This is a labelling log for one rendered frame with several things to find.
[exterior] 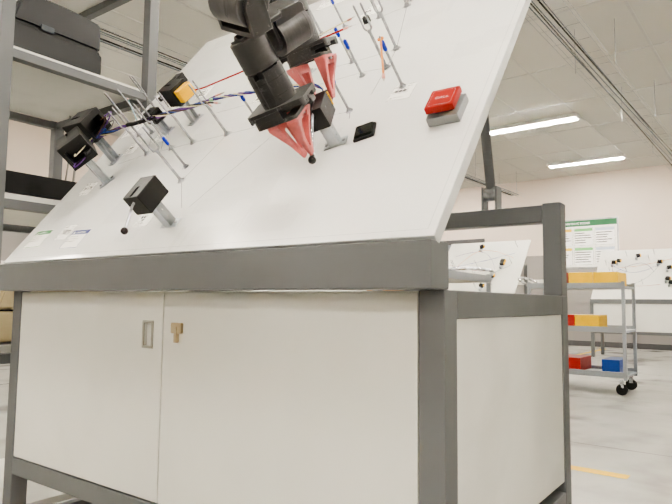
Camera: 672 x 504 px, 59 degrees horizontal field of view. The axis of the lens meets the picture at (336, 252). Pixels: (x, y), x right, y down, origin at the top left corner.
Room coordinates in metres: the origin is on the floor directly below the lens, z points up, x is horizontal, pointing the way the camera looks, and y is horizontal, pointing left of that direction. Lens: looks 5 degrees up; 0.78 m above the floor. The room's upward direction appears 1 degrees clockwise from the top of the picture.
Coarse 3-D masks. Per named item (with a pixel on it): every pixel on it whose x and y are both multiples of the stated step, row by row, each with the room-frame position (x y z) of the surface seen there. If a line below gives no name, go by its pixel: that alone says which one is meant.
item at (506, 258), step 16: (528, 240) 8.01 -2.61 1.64; (464, 256) 8.41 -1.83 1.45; (480, 256) 8.25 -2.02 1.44; (496, 256) 8.10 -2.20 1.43; (512, 256) 7.95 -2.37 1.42; (480, 272) 8.04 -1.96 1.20; (496, 272) 7.90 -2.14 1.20; (512, 272) 7.76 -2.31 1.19; (448, 288) 8.14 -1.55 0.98; (464, 288) 7.99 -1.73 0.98; (480, 288) 7.79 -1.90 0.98; (496, 288) 7.71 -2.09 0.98; (512, 288) 7.58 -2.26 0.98
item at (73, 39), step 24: (24, 0) 1.60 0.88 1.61; (24, 24) 1.61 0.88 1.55; (48, 24) 1.66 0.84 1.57; (72, 24) 1.72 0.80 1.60; (96, 24) 1.79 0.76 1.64; (24, 48) 1.60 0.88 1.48; (48, 48) 1.66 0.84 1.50; (72, 48) 1.72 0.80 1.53; (96, 48) 1.79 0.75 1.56; (96, 72) 1.79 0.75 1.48
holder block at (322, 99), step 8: (320, 96) 1.01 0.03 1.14; (328, 96) 1.02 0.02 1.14; (320, 104) 0.99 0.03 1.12; (328, 104) 1.01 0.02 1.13; (312, 112) 0.99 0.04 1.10; (320, 112) 0.99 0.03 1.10; (328, 112) 1.01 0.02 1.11; (320, 120) 1.00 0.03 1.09; (328, 120) 1.00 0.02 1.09; (320, 128) 1.01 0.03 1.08
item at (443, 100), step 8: (448, 88) 0.93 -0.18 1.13; (456, 88) 0.92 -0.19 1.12; (432, 96) 0.94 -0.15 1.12; (440, 96) 0.93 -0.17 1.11; (448, 96) 0.92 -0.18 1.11; (456, 96) 0.91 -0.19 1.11; (432, 104) 0.92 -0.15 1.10; (440, 104) 0.91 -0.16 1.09; (448, 104) 0.90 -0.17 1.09; (432, 112) 0.93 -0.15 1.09; (440, 112) 0.93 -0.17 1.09
